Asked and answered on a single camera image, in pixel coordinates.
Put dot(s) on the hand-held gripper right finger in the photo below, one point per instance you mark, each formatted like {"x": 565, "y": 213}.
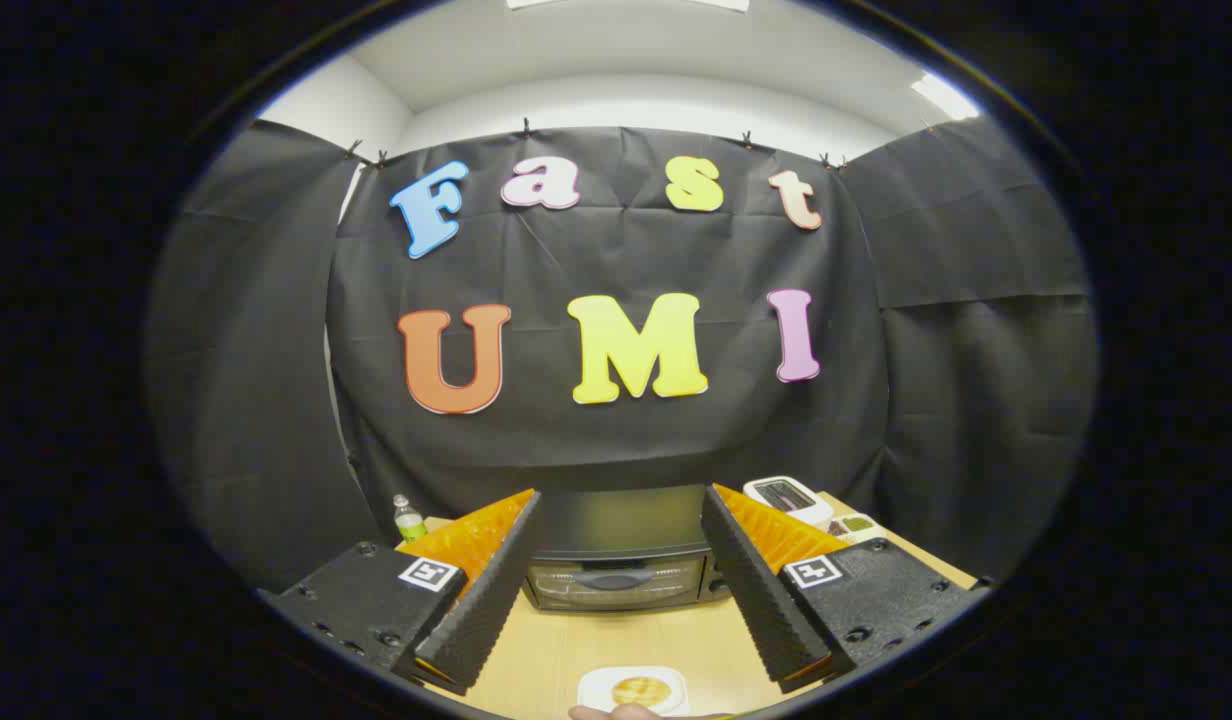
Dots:
{"x": 751, "y": 590}

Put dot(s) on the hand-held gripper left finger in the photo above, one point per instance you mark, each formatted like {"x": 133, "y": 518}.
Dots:
{"x": 491, "y": 590}

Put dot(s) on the black toaster oven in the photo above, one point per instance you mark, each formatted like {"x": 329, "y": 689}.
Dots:
{"x": 616, "y": 540}

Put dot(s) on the golden bread bun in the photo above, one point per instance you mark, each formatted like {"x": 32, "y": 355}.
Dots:
{"x": 640, "y": 691}

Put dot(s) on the white pop-up toaster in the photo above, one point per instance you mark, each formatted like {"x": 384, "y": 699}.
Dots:
{"x": 788, "y": 495}

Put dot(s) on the green drink bottle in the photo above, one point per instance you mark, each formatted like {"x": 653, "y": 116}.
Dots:
{"x": 409, "y": 522}

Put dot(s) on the small white dish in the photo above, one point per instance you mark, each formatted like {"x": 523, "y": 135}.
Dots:
{"x": 856, "y": 524}

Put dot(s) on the white plate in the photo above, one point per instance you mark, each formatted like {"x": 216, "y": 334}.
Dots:
{"x": 596, "y": 686}

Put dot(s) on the ceiling light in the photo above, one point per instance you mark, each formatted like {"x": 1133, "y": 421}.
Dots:
{"x": 944, "y": 96}

